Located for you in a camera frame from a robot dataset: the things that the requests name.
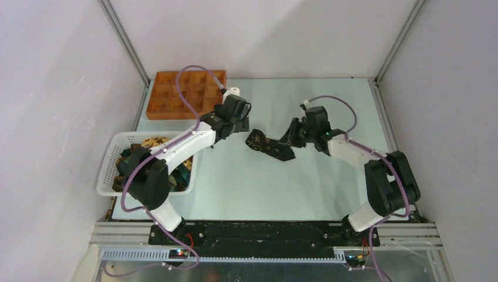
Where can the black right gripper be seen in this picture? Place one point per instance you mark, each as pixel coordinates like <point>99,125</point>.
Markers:
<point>290,136</point>

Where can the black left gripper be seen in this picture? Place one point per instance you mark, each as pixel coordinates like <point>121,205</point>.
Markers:
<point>243,124</point>

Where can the black gold floral tie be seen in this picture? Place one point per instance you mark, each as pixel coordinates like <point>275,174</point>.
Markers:
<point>258,141</point>

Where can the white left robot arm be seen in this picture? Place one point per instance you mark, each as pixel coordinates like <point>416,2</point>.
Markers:
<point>198,137</point>

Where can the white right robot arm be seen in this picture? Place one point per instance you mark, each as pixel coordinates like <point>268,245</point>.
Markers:
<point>389,179</point>

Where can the white plastic basket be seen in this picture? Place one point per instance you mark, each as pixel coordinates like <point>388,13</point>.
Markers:
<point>113,167</point>

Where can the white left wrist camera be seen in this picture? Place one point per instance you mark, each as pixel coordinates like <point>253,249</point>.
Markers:
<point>230,91</point>

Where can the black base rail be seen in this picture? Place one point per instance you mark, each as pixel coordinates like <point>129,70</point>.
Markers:
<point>264,239</point>

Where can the aluminium frame rail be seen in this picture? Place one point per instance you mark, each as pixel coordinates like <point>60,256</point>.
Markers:
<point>129,241</point>

